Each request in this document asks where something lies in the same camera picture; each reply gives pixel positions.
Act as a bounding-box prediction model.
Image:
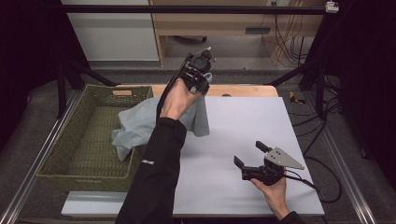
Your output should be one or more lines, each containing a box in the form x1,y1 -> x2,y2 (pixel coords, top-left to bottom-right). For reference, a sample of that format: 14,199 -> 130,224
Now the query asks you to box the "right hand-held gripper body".
241,147 -> 305,187

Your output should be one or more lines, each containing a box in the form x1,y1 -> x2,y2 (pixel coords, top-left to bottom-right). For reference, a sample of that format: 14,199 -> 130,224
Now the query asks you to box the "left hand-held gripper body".
178,46 -> 217,95

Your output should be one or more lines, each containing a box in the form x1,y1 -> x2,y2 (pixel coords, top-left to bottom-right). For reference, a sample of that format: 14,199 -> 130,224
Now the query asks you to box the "grey cloth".
110,72 -> 214,162

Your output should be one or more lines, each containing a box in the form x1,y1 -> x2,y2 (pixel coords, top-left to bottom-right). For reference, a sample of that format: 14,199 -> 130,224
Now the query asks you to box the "green woven basket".
35,84 -> 154,193

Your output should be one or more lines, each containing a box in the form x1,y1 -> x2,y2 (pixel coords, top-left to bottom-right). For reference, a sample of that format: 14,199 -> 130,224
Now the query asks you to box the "person's right hand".
249,176 -> 291,220

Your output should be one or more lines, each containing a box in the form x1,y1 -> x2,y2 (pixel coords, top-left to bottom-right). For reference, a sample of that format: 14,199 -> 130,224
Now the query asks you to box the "person's left hand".
160,77 -> 204,121

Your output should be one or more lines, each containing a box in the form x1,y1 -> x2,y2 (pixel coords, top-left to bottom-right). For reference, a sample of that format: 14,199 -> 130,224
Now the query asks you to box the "white table mat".
61,95 -> 326,217

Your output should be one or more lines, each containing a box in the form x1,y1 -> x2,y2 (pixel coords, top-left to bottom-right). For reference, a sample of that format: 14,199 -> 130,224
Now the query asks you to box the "wooden desk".
148,0 -> 327,67

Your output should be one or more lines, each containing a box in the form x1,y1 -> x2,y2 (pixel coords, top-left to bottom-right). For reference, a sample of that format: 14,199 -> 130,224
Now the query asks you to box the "yellow and black tape piece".
289,90 -> 308,105

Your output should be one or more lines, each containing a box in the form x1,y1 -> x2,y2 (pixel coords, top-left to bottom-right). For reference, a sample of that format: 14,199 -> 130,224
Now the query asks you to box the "black metal crossbar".
61,4 -> 327,16

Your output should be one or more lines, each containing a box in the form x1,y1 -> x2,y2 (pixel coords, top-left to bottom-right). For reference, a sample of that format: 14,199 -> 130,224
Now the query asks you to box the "grey power strip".
244,26 -> 272,35

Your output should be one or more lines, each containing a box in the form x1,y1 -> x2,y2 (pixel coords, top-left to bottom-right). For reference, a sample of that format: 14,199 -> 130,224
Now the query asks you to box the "black metal stand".
266,12 -> 331,120
56,57 -> 121,119

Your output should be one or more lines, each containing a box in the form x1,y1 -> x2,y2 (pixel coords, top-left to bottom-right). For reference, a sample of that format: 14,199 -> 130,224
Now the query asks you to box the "white cabinet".
61,0 -> 161,62

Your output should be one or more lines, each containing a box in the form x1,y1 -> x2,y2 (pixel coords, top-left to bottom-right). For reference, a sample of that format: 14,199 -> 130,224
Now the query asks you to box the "white plug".
324,0 -> 340,14

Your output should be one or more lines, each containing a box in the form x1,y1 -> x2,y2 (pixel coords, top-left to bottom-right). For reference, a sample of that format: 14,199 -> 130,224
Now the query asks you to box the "silver metal rail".
0,89 -> 82,224
321,124 -> 378,224

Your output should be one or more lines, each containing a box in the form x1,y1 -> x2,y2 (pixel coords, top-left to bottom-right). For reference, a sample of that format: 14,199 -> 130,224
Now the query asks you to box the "bundle of hanging cables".
270,0 -> 314,67

